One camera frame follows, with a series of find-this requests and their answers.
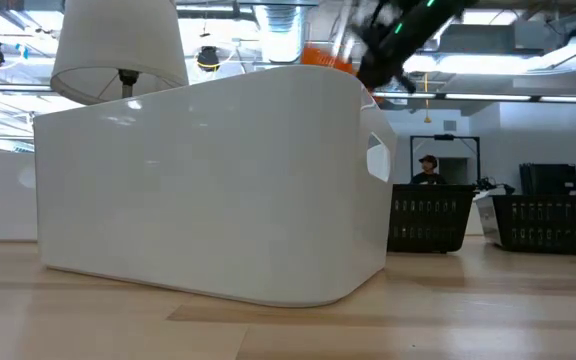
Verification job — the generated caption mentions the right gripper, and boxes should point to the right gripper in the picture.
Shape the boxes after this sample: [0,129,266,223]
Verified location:
[357,29,419,94]

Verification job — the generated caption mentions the orange plastic basket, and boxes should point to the orange plastic basket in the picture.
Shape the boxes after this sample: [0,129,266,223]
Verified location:
[300,43,360,77]

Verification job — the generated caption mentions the black plastic basket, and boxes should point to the black plastic basket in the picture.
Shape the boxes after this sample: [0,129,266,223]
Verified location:
[490,194,576,256]
[386,183,477,254]

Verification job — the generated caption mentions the person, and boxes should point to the person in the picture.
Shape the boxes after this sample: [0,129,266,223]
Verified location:
[410,154,448,186]

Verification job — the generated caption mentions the black stacked equipment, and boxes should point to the black stacked equipment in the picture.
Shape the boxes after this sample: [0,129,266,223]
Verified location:
[519,162,576,197]

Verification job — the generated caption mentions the table lamp white shade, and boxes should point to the table lamp white shade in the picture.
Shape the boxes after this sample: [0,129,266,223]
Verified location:
[50,0,190,106]

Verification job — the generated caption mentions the black stand frame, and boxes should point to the black stand frame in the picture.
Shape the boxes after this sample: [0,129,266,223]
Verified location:
[409,133,482,186]

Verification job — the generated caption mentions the silver ceiling duct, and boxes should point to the silver ceiling duct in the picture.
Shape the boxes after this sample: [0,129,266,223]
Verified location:
[255,0,309,64]

